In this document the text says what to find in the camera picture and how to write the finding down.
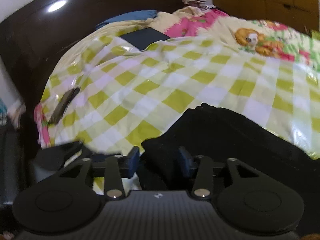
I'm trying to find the brown wooden wardrobe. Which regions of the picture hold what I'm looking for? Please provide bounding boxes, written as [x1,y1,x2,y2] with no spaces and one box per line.
[213,0,319,33]

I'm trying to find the black phone on bed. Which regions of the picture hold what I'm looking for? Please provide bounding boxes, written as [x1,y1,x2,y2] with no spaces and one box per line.
[48,87,80,125]

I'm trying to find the blue pillow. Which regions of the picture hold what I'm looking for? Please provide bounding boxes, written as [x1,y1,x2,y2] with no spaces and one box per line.
[95,10,158,30]

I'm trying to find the green checkered plastic sheet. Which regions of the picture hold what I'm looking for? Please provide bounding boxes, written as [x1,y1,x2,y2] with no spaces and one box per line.
[40,31,319,159]

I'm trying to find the dark wooden headboard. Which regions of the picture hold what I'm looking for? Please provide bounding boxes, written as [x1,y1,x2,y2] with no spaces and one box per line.
[1,0,183,125]

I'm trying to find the clothes pile by wall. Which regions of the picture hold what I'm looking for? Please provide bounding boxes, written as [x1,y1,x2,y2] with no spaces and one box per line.
[182,0,207,8]

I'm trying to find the dark blue folded cloth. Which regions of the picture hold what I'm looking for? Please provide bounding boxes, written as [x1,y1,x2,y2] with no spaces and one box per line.
[120,28,170,50]

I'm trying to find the black pants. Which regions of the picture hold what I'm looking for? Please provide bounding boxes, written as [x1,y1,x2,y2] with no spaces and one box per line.
[137,103,319,236]

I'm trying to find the floral cartoon quilt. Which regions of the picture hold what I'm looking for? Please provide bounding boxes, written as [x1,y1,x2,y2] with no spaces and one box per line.
[150,7,319,71]

